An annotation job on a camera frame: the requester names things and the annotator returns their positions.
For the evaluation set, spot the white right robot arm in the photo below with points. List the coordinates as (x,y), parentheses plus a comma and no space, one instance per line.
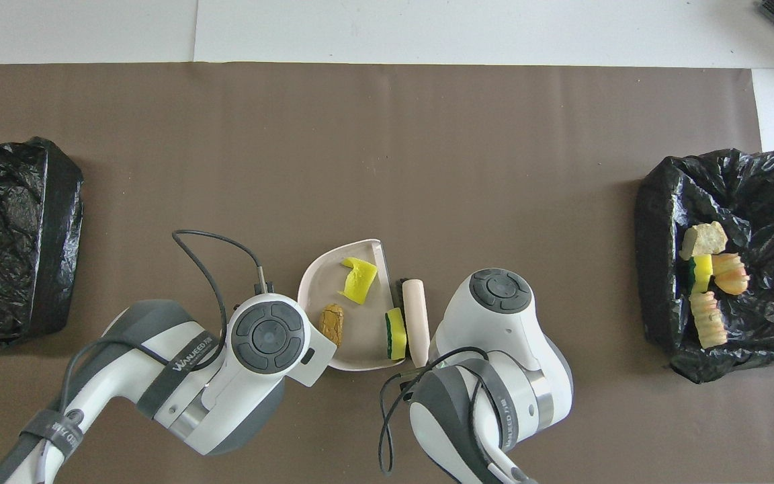
(501,292)

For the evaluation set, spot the notched yellow sponge piece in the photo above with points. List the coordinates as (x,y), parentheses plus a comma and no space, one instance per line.
(360,282)

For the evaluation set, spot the yellowish foam chunk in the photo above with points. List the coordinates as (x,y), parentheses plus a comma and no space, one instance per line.
(704,240)
(731,274)
(709,321)

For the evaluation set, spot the pale pink plastic dustpan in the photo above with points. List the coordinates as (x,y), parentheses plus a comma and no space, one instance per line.
(360,329)

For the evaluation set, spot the bin with crumpled black bag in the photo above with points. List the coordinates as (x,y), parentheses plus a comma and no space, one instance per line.
(763,202)

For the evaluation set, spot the bin with smooth black bag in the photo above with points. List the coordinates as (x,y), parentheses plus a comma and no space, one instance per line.
(11,235)

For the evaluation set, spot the small yellow sponge chunk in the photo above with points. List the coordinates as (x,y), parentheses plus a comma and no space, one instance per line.
(398,336)

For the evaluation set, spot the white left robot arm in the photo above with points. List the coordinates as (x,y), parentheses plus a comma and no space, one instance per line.
(269,333)

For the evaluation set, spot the beige hand brush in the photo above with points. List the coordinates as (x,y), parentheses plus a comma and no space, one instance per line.
(416,316)

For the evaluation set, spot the brown paper table mat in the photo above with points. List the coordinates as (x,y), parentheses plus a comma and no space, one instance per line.
(387,134)

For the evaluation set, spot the yellow and green sponge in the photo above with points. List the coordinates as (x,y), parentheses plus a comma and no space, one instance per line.
(701,274)

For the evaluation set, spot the brown sponge chunk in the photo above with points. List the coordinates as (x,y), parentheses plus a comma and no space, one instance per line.
(332,325)

